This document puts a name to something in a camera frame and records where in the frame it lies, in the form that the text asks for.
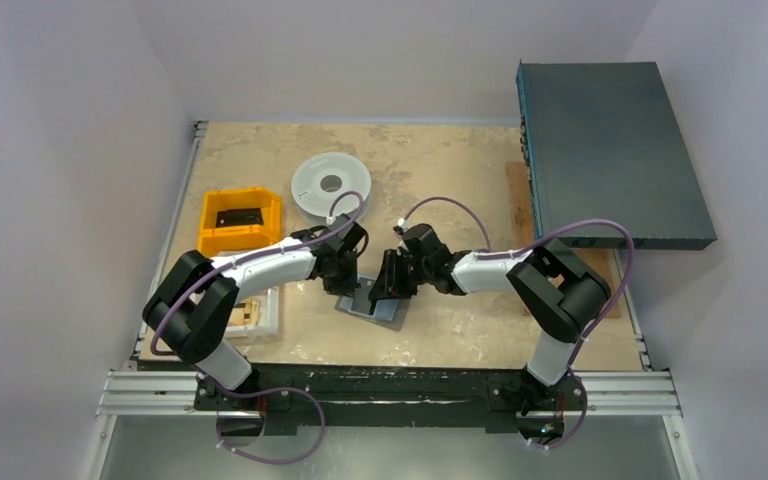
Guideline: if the yellow plastic bin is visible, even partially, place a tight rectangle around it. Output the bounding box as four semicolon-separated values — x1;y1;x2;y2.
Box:
197;187;283;257

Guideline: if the wooden block in bin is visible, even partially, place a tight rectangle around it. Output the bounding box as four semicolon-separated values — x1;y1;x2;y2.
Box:
228;298;261;328

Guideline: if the brown wooden board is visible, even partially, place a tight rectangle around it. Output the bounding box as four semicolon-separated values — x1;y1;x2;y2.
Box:
505;161;618;290

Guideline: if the white filament spool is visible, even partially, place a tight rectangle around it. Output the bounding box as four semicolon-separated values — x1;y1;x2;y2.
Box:
290;152;372;225

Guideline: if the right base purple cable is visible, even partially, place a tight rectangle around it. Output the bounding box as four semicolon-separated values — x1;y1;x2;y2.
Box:
526;377;589;452

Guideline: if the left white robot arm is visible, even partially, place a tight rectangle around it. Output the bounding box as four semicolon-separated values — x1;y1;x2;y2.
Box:
142;215;368;392

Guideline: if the clear plastic bin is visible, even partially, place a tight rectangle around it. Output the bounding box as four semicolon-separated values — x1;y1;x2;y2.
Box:
225;287;281;343

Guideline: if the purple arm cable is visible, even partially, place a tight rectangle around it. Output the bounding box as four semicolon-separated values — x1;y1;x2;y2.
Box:
397;195;637;372
149;192;367;359

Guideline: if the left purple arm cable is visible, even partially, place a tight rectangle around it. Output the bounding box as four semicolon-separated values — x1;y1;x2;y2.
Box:
149;192;367;359

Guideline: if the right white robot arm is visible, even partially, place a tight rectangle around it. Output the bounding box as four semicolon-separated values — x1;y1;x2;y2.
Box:
367;223;612;387

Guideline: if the black item in bin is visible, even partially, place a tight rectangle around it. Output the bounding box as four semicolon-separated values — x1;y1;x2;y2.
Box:
215;208;264;228

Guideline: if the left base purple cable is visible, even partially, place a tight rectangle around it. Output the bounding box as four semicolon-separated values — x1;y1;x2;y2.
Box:
215;388;328;466

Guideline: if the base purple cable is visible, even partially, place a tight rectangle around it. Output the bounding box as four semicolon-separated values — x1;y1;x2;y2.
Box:
526;377;589;452
215;388;328;466

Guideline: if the grey card holder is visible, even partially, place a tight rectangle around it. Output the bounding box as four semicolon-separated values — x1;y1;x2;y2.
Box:
335;275;410;331

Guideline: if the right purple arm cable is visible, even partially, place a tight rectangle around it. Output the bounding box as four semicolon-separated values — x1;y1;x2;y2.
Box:
397;195;637;372

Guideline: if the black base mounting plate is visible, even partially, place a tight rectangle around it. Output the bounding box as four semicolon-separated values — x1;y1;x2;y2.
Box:
194;363;588;442

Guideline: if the dark grey network switch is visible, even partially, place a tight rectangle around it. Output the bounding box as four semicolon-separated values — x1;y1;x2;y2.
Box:
516;62;718;251

